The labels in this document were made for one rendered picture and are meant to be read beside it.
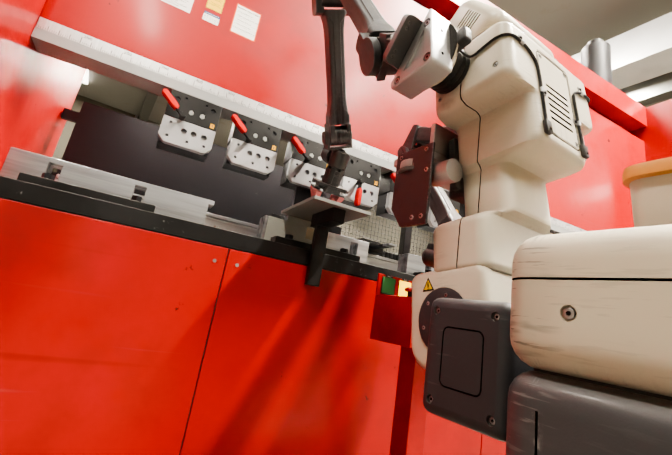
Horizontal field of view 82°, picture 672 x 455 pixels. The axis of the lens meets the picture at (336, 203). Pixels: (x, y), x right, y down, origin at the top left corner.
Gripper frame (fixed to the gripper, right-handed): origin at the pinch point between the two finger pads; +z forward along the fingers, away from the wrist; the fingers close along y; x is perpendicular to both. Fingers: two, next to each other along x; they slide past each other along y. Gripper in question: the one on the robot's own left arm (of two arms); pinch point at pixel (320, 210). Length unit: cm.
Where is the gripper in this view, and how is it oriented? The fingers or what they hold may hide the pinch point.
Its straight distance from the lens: 122.8
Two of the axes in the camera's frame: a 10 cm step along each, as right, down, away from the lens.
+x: 3.3, 2.7, -9.1
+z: -3.4, 9.3, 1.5
